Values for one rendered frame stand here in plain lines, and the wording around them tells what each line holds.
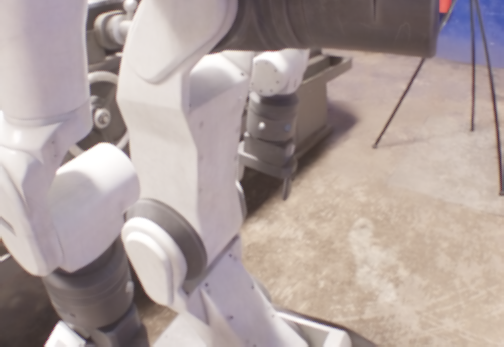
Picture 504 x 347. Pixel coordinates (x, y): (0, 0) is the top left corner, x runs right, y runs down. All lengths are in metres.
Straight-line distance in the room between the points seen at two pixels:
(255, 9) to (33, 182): 0.22
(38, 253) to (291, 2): 0.28
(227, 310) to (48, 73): 0.49
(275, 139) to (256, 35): 0.34
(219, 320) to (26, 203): 0.45
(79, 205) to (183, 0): 0.19
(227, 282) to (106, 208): 0.36
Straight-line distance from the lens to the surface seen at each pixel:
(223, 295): 0.63
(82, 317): 0.38
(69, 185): 0.31
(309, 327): 0.78
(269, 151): 0.69
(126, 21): 0.88
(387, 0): 0.30
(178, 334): 0.97
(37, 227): 0.27
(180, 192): 0.48
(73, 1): 0.23
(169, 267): 0.52
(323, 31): 0.33
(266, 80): 0.59
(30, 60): 0.24
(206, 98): 0.42
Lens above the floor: 0.96
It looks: 28 degrees down
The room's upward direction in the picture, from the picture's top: 5 degrees counter-clockwise
